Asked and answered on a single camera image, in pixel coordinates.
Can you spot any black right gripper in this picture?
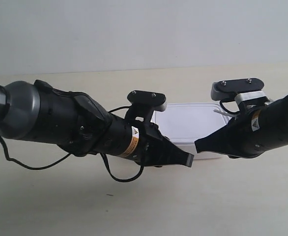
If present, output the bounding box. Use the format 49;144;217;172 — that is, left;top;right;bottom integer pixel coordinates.
194;108;269;159

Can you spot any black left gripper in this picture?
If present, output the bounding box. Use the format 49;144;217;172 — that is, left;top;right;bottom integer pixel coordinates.
119;120;193;168

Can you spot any white lidded plastic container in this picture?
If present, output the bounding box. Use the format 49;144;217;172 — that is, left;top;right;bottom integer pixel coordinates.
151;103;230;160

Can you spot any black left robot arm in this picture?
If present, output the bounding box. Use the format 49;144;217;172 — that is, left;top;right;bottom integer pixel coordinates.
0;80;194;167

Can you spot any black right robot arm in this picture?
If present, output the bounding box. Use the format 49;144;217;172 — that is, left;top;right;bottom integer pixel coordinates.
195;95;288;159

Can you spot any white zip tie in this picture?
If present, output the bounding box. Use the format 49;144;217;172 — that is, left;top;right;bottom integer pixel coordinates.
213;110;238;118

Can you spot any black right camera cable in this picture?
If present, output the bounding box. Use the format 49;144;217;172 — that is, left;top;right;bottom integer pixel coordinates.
219;99;240;118

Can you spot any black grey right wrist camera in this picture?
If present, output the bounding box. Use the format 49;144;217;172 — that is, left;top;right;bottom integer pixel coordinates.
210;78;272;106

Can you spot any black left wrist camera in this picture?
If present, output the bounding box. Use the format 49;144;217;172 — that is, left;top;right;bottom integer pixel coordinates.
124;90;167;123

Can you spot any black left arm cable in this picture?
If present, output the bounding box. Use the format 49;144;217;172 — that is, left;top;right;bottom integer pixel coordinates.
0;105;144;183

